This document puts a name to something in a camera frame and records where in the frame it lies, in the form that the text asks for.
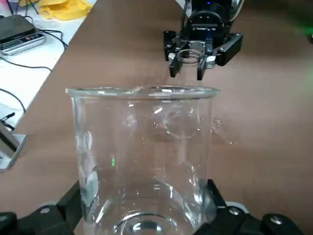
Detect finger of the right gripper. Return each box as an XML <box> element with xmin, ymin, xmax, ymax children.
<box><xmin>163</xmin><ymin>30</ymin><xmax>190</xmax><ymax>78</ymax></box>
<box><xmin>197</xmin><ymin>33</ymin><xmax>244</xmax><ymax>81</ymax></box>

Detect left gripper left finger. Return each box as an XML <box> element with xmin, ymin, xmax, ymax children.
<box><xmin>0</xmin><ymin>180</ymin><xmax>83</xmax><ymax>235</ymax></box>

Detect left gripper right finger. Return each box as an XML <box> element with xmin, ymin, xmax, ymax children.
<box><xmin>195</xmin><ymin>179</ymin><xmax>306</xmax><ymax>235</ymax></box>

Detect clear glass conical flask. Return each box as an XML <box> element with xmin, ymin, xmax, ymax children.
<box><xmin>161</xmin><ymin>41</ymin><xmax>207</xmax><ymax>141</ymax></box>

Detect clear glass beaker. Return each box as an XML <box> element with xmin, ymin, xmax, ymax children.
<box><xmin>65</xmin><ymin>85</ymin><xmax>220</xmax><ymax>235</ymax></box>

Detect yellow fabric bag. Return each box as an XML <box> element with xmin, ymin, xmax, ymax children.
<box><xmin>19</xmin><ymin>0</ymin><xmax>94</xmax><ymax>22</ymax></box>

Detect white desk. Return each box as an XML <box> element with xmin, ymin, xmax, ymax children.
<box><xmin>0</xmin><ymin>0</ymin><xmax>98</xmax><ymax>138</ymax></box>

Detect silver digital scale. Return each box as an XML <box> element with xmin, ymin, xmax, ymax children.
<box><xmin>0</xmin><ymin>16</ymin><xmax>47</xmax><ymax>56</ymax></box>

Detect aluminium frame profile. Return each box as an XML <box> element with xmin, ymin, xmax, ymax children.
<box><xmin>0</xmin><ymin>119</ymin><xmax>28</xmax><ymax>171</ymax></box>

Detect black desk cable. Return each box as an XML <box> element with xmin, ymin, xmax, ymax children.
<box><xmin>0</xmin><ymin>55</ymin><xmax>52</xmax><ymax>71</ymax></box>
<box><xmin>23</xmin><ymin>16</ymin><xmax>68</xmax><ymax>49</ymax></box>
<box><xmin>0</xmin><ymin>88</ymin><xmax>26</xmax><ymax>114</ymax></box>

